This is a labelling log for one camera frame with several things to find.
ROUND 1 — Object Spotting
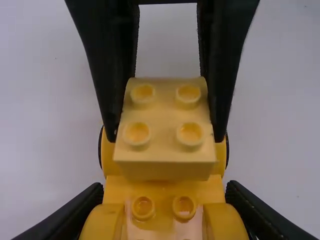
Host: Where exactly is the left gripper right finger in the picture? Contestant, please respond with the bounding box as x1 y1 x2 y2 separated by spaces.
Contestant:
224 179 320 240

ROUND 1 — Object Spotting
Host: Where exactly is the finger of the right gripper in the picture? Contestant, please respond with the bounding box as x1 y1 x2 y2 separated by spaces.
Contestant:
196 0 254 144
63 0 140 144

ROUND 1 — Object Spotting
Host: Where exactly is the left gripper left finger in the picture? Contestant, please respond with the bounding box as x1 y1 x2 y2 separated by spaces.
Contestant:
7 182 105 240

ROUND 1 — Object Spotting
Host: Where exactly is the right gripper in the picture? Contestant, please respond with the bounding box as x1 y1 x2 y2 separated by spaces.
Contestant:
138 0 198 6

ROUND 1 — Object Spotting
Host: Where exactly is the yellow toy car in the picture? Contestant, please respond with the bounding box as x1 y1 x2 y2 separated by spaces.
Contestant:
96 127 247 240

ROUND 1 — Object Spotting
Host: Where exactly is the yellow toy brick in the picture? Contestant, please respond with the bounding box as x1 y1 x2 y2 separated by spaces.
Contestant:
112 76 217 182

